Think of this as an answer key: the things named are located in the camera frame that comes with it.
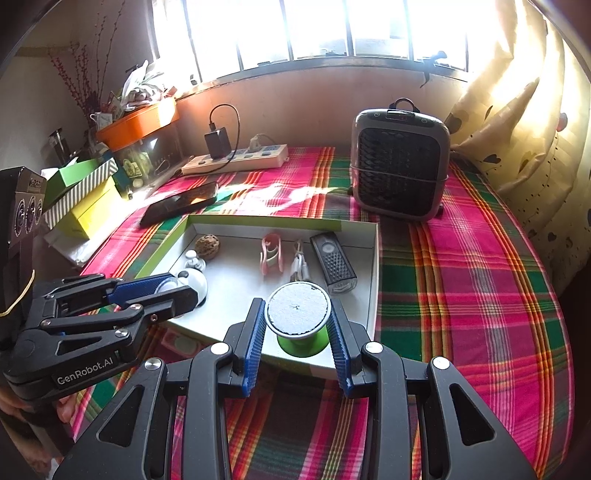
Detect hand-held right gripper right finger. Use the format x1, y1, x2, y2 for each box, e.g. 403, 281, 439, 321
329, 305, 539, 480

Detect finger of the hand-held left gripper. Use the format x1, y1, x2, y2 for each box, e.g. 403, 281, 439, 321
44, 285, 200, 330
34, 272, 178, 308

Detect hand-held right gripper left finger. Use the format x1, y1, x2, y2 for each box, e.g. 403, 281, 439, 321
52, 298, 267, 480

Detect white panda toy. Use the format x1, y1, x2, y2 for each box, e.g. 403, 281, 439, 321
178, 269, 208, 308

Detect green and white spool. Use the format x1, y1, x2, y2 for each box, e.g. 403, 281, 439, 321
264, 282, 333, 357

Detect green and white cardboard box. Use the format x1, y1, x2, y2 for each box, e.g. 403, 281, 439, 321
141, 213, 382, 381

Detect white USB cable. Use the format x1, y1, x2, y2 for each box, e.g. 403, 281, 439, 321
288, 240, 311, 283

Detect person's left hand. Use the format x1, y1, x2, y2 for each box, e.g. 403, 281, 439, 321
55, 397, 84, 425

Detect pink clip with green pad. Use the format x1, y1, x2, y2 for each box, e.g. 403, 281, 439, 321
164, 330, 206, 363

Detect brown walnut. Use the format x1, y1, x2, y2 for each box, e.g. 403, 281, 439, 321
194, 234, 222, 261

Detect white plastic sheet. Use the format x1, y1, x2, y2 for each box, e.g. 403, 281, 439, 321
46, 228, 107, 268

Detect yellow-green box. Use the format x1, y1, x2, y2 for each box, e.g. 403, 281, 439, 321
58, 178, 123, 240

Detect black smartphone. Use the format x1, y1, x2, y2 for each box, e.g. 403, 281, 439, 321
139, 181, 219, 228

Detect black bike light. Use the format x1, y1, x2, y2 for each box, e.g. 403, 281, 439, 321
309, 232, 358, 296

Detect stack of green yellow boxes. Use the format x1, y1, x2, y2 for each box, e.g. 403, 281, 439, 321
44, 159, 120, 229

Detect glass tank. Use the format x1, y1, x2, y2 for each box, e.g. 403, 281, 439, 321
113, 124, 182, 195

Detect plaid tablecloth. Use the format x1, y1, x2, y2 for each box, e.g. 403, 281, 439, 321
69, 145, 575, 480

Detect white power strip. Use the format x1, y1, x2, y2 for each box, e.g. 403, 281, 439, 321
181, 144, 289, 176

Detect black charger adapter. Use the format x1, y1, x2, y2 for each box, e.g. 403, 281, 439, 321
204, 128, 230, 160

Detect orange plastic tray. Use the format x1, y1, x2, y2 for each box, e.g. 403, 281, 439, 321
95, 97, 180, 151

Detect white paper bundle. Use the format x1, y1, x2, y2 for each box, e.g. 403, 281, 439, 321
111, 60, 178, 116

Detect grey desktop fan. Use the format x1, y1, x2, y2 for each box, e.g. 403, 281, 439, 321
348, 98, 451, 223

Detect dried red branches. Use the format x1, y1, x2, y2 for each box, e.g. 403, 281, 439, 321
48, 0, 130, 125

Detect cream heart-print curtain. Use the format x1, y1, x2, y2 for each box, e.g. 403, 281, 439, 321
450, 0, 591, 296

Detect black window latch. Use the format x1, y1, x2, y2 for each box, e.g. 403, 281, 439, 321
418, 51, 448, 88

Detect barred window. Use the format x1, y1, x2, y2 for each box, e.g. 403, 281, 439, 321
152, 0, 499, 86

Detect black charger cable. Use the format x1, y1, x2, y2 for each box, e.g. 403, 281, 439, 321
209, 104, 243, 160

